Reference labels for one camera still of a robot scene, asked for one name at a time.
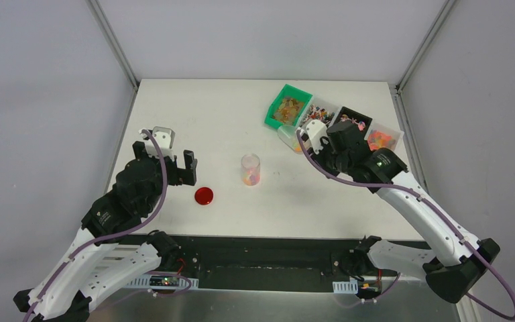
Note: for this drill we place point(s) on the clear plastic scoop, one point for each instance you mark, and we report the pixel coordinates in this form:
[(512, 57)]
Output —
[(288, 135)]

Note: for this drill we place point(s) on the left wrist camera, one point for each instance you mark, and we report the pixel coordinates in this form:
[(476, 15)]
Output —
[(164, 138)]

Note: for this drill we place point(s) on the green candy bin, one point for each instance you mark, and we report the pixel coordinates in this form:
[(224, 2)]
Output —
[(287, 107)]

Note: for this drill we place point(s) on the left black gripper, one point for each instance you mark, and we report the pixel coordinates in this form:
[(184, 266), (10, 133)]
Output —
[(165, 161)]

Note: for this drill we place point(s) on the white gummy bin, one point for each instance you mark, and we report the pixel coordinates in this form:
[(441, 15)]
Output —
[(380, 136)]

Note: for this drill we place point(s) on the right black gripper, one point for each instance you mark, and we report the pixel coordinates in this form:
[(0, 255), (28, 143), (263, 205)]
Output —
[(326, 145)]

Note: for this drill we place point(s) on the clear plastic jar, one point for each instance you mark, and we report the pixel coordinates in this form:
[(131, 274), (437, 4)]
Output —
[(250, 169)]

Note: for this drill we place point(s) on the white lollipop bin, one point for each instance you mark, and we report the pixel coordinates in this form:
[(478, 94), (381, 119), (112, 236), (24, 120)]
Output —
[(319, 109)]

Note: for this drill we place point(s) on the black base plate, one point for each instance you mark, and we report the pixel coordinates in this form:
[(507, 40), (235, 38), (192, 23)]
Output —
[(269, 264)]

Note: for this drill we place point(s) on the red jar lid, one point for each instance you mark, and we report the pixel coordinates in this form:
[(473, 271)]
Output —
[(204, 195)]

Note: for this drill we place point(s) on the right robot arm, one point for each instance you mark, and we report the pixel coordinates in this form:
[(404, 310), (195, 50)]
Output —
[(456, 258)]

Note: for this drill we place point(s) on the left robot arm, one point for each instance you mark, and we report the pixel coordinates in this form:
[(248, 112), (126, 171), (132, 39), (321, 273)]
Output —
[(75, 288)]

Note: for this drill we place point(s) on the black candy bin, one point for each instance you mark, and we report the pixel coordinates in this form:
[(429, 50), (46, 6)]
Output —
[(346, 114)]

